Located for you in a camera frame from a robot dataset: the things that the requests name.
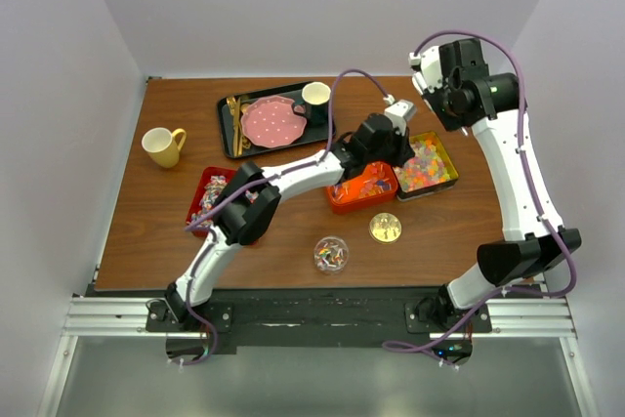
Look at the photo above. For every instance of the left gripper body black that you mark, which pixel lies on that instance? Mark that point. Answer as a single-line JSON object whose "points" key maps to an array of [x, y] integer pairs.
{"points": [[392, 150]]}

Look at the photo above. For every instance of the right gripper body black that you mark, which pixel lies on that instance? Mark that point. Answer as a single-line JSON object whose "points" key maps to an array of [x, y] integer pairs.
{"points": [[440, 101]]}

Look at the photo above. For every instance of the orange tin of lollipops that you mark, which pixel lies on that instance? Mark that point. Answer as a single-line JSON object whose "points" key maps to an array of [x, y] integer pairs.
{"points": [[376, 185]]}

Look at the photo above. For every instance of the gold tin of gummies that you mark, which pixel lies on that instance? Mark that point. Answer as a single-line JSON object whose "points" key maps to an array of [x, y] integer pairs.
{"points": [[429, 171]]}

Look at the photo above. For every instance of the gold jar lid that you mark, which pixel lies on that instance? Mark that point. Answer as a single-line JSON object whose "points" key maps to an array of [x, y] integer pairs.
{"points": [[385, 228]]}

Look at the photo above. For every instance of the clear plastic jar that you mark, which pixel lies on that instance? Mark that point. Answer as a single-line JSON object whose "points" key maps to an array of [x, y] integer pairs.
{"points": [[331, 254]]}

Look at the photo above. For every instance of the red tin of candies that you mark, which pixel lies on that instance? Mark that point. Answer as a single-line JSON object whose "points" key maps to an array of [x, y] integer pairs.
{"points": [[211, 184]]}

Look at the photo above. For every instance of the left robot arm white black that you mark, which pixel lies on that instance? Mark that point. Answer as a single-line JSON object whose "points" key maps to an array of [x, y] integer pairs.
{"points": [[342, 160]]}

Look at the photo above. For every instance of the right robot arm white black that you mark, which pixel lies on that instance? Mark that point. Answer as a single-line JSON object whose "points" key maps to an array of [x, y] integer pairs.
{"points": [[456, 83]]}

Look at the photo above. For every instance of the dark green mug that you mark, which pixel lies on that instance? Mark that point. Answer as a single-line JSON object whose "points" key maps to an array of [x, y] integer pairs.
{"points": [[314, 102]]}

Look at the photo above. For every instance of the pink polka dot plate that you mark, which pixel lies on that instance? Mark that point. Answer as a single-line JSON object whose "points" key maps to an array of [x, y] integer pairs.
{"points": [[270, 122]]}

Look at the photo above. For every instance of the gold cutlery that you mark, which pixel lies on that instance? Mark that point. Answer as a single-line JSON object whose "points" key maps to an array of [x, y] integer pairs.
{"points": [[239, 141]]}

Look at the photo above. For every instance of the yellow mug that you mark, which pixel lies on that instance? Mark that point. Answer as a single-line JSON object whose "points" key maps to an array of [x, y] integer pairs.
{"points": [[164, 146]]}

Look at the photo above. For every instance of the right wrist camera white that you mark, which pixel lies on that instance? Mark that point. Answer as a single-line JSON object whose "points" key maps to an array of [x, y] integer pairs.
{"points": [[426, 70]]}

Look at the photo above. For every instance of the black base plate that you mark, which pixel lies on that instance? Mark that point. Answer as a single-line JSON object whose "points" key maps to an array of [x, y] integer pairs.
{"points": [[307, 317]]}

